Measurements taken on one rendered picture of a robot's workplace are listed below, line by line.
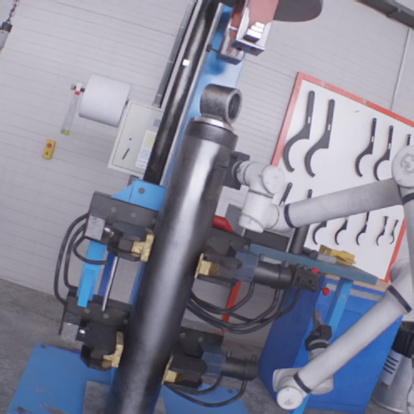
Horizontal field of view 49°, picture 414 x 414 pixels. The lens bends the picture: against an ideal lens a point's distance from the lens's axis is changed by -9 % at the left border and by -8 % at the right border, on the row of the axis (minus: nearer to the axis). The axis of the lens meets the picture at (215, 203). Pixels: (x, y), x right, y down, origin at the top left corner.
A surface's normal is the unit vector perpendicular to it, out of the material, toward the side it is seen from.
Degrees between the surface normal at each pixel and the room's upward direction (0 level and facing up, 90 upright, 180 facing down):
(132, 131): 90
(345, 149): 90
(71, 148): 90
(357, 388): 90
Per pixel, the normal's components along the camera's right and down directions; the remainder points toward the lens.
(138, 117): 0.19, 0.10
